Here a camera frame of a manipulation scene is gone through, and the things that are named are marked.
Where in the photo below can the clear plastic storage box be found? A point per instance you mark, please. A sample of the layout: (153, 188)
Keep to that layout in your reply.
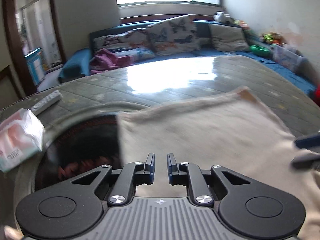
(288, 58)

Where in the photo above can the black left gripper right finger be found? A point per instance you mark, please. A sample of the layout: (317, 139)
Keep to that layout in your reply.
(215, 186)

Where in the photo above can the white plush toy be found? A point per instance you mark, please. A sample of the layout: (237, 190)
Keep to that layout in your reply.
(222, 17)

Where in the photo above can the green orange plush toys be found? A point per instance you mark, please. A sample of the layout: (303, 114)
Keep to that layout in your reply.
(271, 38)

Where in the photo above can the brown door frame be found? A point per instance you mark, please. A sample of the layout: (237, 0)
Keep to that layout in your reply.
(15, 48)

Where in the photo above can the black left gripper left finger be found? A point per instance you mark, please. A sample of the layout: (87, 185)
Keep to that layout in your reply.
(120, 184)

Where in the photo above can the small butterfly pillow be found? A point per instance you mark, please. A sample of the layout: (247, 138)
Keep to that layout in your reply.
(134, 43)

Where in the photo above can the red plastic stool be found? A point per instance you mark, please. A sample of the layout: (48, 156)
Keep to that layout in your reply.
(315, 94)

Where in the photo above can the purple cloth on sofa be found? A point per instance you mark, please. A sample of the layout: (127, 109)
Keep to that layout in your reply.
(104, 60)

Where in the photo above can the quilted grey table cover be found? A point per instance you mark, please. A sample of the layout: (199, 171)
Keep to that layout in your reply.
(166, 81)

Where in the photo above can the green plastic bowl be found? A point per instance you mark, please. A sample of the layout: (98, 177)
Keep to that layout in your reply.
(259, 51)

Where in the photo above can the pink tissue pack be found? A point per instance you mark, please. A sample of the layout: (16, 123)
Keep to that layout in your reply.
(21, 138)

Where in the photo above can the grey remote control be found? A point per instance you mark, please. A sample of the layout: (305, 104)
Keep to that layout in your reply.
(46, 102)

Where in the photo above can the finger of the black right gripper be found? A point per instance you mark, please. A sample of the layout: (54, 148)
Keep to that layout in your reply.
(306, 161)
(309, 141)

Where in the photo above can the large butterfly pillow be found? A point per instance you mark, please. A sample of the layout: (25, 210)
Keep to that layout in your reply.
(174, 35)

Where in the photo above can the cream garment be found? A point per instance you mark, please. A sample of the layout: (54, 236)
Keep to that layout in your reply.
(235, 130)

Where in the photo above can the blue white small cabinet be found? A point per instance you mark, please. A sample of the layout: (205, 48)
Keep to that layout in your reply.
(34, 63)

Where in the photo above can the grey plain pillow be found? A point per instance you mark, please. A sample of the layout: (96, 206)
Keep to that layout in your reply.
(227, 38)

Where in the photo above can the black round induction cooktop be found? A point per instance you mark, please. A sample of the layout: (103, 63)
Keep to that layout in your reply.
(82, 147)

